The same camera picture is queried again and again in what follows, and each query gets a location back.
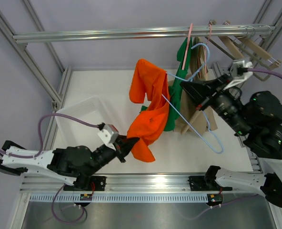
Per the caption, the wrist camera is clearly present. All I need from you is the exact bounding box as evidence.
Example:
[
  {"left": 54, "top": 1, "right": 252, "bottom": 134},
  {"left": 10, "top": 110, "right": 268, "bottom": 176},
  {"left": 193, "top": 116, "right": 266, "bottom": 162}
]
[
  {"left": 224, "top": 59, "right": 253, "bottom": 90},
  {"left": 98, "top": 123, "right": 119, "bottom": 146}
]

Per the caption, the white slotted cable duct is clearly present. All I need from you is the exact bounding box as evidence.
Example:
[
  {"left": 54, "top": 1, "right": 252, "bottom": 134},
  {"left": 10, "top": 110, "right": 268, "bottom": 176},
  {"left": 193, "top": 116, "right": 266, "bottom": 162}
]
[{"left": 29, "top": 193, "right": 208, "bottom": 203}]

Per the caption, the wooden hanger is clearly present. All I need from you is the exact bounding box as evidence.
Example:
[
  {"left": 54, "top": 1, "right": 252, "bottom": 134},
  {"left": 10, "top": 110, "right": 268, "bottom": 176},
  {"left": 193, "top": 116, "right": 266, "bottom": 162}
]
[
  {"left": 207, "top": 19, "right": 255, "bottom": 76},
  {"left": 234, "top": 26, "right": 281, "bottom": 70}
]

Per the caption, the green t shirt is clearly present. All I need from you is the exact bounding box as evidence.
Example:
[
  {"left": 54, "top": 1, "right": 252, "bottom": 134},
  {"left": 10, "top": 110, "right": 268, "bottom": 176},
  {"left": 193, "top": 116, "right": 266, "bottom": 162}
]
[{"left": 140, "top": 37, "right": 193, "bottom": 132}]

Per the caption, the wooden hanger left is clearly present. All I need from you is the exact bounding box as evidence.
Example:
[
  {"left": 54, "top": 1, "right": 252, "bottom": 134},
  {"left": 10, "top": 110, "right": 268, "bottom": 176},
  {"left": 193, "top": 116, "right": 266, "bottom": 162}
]
[{"left": 207, "top": 19, "right": 255, "bottom": 76}]

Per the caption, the grey plastic hanger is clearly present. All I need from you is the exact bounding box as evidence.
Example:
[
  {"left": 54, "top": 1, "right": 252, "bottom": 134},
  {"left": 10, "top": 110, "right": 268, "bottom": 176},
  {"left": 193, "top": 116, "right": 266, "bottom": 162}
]
[{"left": 231, "top": 35, "right": 274, "bottom": 82}]

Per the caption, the aluminium hanging rail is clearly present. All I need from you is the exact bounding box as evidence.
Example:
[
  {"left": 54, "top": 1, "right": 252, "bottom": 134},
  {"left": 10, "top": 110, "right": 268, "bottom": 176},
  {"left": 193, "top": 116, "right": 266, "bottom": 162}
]
[{"left": 12, "top": 24, "right": 276, "bottom": 43}]

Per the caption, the light blue wire hanger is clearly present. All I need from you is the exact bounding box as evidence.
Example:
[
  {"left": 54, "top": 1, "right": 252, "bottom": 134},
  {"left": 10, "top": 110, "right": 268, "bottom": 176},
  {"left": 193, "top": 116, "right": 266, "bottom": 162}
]
[{"left": 167, "top": 42, "right": 224, "bottom": 154}]

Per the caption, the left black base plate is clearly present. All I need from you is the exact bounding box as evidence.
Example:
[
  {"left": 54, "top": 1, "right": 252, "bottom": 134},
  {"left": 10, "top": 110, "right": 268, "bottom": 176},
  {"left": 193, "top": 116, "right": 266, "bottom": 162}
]
[{"left": 63, "top": 176, "right": 106, "bottom": 191}]

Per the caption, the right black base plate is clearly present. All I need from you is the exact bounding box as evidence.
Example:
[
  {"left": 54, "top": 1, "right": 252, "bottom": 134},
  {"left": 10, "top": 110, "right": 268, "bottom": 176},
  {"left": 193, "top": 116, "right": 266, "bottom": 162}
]
[{"left": 188, "top": 176, "right": 233, "bottom": 191}]

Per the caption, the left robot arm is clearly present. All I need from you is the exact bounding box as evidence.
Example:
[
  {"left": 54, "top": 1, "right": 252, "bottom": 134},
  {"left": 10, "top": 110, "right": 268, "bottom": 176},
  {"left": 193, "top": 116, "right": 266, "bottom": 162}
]
[{"left": 0, "top": 135, "right": 139, "bottom": 191}]

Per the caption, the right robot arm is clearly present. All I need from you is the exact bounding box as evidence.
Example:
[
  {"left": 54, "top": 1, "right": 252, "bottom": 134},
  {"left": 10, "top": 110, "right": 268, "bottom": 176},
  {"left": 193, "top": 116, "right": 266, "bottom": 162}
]
[{"left": 181, "top": 74, "right": 282, "bottom": 208}]

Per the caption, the white plastic basket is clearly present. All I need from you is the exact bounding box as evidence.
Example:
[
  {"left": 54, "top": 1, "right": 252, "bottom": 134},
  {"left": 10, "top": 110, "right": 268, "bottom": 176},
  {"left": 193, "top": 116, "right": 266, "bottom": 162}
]
[{"left": 55, "top": 96, "right": 121, "bottom": 151}]

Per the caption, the wooden hanger right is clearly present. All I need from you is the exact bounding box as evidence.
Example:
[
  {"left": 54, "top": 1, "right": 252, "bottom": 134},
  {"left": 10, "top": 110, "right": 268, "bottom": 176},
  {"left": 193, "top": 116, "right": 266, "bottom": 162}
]
[{"left": 234, "top": 26, "right": 281, "bottom": 70}]

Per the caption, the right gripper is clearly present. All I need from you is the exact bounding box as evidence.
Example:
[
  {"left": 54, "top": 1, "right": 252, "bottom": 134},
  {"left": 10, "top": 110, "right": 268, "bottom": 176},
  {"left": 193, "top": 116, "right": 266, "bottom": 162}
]
[{"left": 179, "top": 73, "right": 249, "bottom": 135}]

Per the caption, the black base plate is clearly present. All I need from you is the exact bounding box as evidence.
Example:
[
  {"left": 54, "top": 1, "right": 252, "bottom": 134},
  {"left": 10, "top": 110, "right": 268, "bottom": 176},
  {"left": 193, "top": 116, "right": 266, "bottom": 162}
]
[
  {"left": 188, "top": 176, "right": 233, "bottom": 191},
  {"left": 63, "top": 176, "right": 106, "bottom": 191}
]

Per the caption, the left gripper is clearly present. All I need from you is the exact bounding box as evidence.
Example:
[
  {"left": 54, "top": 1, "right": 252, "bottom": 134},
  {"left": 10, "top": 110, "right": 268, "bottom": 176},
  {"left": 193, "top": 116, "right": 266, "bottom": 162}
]
[{"left": 85, "top": 135, "right": 140, "bottom": 178}]

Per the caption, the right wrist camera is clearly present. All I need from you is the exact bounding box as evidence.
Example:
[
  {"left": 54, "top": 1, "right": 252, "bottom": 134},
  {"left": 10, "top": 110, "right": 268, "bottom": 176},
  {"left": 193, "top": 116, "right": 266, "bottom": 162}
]
[{"left": 224, "top": 59, "right": 253, "bottom": 90}]

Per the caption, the front aluminium rail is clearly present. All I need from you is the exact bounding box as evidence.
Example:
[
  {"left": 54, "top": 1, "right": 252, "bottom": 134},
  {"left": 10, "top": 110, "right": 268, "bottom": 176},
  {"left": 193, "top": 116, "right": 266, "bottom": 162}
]
[{"left": 19, "top": 173, "right": 279, "bottom": 193}]

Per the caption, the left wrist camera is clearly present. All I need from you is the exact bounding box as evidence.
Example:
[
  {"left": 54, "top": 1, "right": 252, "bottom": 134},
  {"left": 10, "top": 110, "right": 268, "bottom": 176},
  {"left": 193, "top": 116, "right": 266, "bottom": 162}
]
[{"left": 98, "top": 123, "right": 119, "bottom": 146}]

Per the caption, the orange t shirt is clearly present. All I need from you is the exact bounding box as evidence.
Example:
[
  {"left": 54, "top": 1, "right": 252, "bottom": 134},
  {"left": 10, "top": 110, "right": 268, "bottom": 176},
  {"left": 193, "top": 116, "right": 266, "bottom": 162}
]
[{"left": 127, "top": 59, "right": 170, "bottom": 163}]

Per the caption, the pink hanger with green shirt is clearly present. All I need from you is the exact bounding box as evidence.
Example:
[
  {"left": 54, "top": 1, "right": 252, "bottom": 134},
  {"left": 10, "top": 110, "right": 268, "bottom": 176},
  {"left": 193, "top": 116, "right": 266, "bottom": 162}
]
[{"left": 181, "top": 23, "right": 193, "bottom": 70}]

